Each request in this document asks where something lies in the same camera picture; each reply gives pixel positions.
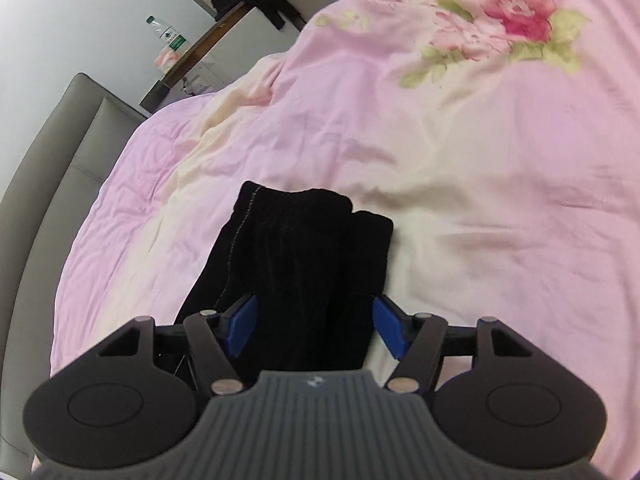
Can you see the pink floral blanket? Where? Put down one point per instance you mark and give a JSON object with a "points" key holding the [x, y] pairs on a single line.
{"points": [[450, 160]]}

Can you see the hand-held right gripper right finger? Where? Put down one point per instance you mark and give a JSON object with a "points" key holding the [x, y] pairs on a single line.
{"points": [[390, 326]]}

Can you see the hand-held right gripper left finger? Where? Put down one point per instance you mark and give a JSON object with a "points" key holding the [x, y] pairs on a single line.
{"points": [[242, 324]]}

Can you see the grey padded headboard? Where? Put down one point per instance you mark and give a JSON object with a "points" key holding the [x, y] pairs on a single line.
{"points": [[50, 170]]}

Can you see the clear plastic bottle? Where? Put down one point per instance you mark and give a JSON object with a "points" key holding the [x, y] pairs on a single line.
{"points": [[167, 42]]}

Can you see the black pants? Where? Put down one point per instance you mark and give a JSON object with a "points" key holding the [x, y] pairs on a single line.
{"points": [[300, 260]]}

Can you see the white wall socket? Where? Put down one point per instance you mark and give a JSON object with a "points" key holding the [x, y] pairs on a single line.
{"points": [[196, 83]]}

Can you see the wooden bedside table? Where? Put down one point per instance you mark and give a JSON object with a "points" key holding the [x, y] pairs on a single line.
{"points": [[200, 50]]}

